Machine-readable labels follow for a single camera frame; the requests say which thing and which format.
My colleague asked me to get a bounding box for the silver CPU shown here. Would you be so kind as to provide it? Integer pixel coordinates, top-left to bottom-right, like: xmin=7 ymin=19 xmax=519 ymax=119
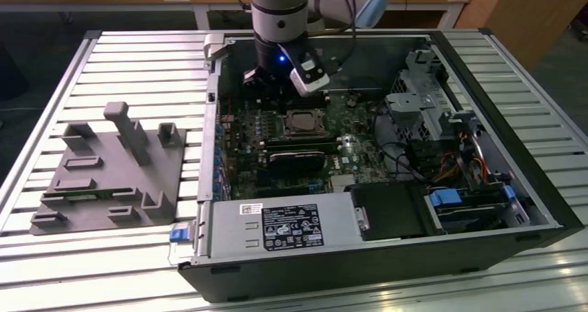
xmin=287 ymin=114 xmax=319 ymax=131

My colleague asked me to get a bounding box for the black RAM stick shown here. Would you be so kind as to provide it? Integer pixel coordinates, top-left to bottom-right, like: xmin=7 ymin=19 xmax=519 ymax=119
xmin=266 ymin=142 xmax=336 ymax=153
xmin=266 ymin=136 xmax=339 ymax=147

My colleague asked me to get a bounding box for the black graphics card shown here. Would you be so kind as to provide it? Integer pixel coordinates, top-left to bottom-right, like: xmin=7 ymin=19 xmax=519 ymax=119
xmin=268 ymin=149 xmax=326 ymax=174

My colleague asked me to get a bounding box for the green motherboard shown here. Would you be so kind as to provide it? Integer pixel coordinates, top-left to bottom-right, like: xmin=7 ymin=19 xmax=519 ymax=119
xmin=215 ymin=91 xmax=392 ymax=201

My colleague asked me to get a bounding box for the grey metal drive cage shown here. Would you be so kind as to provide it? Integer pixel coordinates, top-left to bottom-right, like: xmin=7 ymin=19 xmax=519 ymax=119
xmin=395 ymin=48 xmax=460 ymax=141

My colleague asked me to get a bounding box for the silver heat sink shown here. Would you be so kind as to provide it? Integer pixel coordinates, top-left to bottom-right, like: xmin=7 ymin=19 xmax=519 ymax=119
xmin=330 ymin=174 xmax=358 ymax=192

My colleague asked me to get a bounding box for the grey parts rack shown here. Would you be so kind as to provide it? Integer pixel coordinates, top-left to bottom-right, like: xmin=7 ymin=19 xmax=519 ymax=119
xmin=28 ymin=101 xmax=188 ymax=236

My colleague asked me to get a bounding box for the black plastic shroud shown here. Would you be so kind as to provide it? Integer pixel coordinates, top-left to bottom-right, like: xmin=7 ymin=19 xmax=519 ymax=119
xmin=351 ymin=183 xmax=436 ymax=241

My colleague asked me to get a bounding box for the grey power supply unit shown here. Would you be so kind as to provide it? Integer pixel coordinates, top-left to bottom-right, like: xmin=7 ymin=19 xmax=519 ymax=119
xmin=208 ymin=193 xmax=359 ymax=258

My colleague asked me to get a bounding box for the green RAM stick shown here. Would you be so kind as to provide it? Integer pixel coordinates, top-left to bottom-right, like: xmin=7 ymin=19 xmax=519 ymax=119
xmin=62 ymin=190 xmax=116 ymax=201

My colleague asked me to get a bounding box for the blue case latch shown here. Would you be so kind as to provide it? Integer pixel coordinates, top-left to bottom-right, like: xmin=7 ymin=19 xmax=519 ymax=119
xmin=168 ymin=224 xmax=191 ymax=244

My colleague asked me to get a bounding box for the blue disk carrier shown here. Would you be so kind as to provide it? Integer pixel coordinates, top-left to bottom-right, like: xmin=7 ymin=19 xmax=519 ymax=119
xmin=430 ymin=187 xmax=463 ymax=208

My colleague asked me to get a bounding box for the wooden cabinet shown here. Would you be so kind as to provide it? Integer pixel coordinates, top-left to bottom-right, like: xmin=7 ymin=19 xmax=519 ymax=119
xmin=468 ymin=0 xmax=588 ymax=70

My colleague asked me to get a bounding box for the black PC case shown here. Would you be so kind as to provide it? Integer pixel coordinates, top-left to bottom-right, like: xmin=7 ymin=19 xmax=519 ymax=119
xmin=176 ymin=28 xmax=586 ymax=301

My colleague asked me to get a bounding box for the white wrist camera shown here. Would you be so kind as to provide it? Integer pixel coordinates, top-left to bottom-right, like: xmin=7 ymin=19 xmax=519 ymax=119
xmin=288 ymin=50 xmax=332 ymax=98

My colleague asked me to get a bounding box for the grey case handle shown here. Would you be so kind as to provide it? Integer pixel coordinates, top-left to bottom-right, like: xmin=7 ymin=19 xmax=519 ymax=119
xmin=203 ymin=34 xmax=227 ymax=61

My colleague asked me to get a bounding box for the black camera cable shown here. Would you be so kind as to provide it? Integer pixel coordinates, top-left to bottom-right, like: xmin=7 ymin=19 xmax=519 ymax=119
xmin=328 ymin=0 xmax=360 ymax=74

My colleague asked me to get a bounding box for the red yellow wire bundle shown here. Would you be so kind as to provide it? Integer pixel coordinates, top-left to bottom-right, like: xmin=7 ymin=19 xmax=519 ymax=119
xmin=436 ymin=153 xmax=488 ymax=185

